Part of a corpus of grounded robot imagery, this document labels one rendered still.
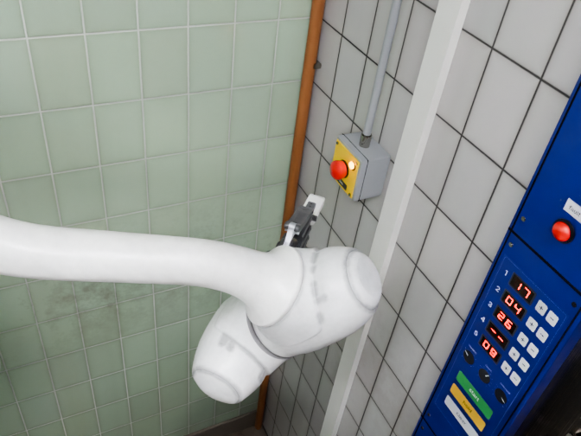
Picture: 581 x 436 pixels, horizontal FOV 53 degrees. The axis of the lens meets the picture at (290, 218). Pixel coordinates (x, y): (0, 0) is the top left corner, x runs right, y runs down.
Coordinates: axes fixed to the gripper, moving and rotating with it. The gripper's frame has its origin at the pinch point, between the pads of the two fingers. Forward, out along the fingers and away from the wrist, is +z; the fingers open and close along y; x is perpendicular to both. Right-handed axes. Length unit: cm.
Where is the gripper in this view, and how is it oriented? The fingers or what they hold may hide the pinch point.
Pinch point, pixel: (311, 208)
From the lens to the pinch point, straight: 106.3
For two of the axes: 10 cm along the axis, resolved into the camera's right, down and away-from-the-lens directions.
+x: 9.4, 2.9, -1.9
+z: 3.3, -5.8, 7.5
